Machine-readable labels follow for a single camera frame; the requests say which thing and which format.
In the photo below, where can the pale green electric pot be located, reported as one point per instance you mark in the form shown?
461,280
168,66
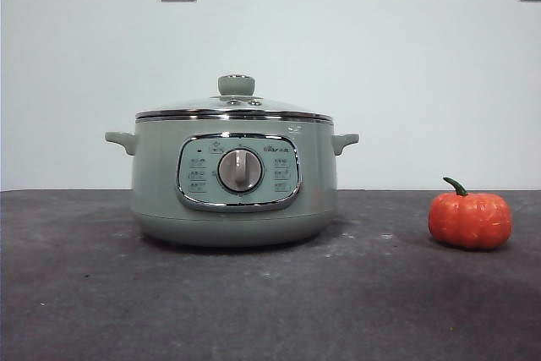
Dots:
160,175

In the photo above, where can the glass lid with green knob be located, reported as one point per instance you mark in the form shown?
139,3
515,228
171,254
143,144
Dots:
236,84

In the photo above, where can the orange toy pumpkin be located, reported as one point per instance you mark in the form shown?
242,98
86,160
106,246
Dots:
469,219

